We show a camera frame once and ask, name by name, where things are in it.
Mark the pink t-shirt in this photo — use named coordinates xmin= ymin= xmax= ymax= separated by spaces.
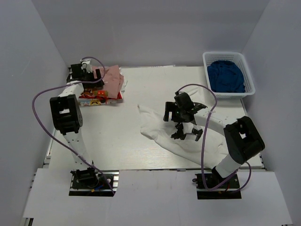
xmin=92 ymin=65 xmax=124 ymax=99

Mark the white plastic basket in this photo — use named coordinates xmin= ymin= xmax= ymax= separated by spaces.
xmin=203 ymin=51 xmax=255 ymax=99

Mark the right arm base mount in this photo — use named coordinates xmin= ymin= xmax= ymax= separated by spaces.
xmin=192 ymin=171 xmax=243 ymax=200

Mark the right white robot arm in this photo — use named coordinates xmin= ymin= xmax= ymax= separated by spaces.
xmin=163 ymin=92 xmax=265 ymax=188

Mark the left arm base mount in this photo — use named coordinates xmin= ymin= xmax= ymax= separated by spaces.
xmin=69 ymin=168 xmax=119 ymax=197

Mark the blue t-shirt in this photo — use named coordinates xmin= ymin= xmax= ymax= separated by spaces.
xmin=207 ymin=60 xmax=245 ymax=93

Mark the white t-shirt black print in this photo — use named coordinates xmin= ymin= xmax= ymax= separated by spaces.
xmin=138 ymin=105 xmax=229 ymax=169

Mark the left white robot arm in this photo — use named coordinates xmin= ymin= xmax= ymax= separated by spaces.
xmin=50 ymin=58 xmax=101 ymax=188

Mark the red cartoon print t-shirt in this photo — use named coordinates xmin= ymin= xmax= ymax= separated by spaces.
xmin=78 ymin=90 xmax=123 ymax=106

